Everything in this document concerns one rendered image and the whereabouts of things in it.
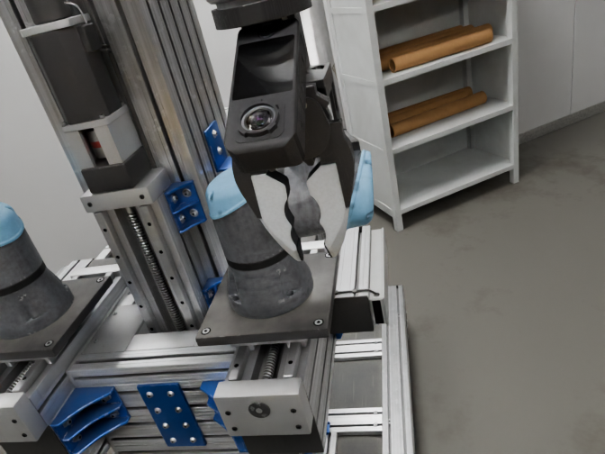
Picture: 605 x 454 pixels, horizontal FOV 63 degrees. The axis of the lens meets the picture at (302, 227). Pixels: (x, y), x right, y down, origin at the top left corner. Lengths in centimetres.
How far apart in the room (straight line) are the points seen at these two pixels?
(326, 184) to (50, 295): 76
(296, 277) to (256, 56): 53
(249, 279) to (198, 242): 25
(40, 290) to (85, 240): 194
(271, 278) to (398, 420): 98
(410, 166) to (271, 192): 306
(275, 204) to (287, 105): 12
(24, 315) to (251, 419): 48
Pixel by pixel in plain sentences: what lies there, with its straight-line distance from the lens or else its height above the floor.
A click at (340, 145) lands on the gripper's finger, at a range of 38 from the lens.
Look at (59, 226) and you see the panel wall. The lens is 295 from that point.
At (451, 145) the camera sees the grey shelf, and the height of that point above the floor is 20.
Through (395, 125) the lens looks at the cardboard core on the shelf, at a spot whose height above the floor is 58.
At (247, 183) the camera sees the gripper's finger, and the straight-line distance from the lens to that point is 40.
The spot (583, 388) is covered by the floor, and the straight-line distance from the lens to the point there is 211.
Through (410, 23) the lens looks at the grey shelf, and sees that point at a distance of 325.
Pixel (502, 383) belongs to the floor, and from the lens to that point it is 209.
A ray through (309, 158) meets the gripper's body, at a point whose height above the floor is 140.
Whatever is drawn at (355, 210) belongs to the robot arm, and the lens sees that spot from 74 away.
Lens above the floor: 154
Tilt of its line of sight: 28 degrees down
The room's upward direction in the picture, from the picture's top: 14 degrees counter-clockwise
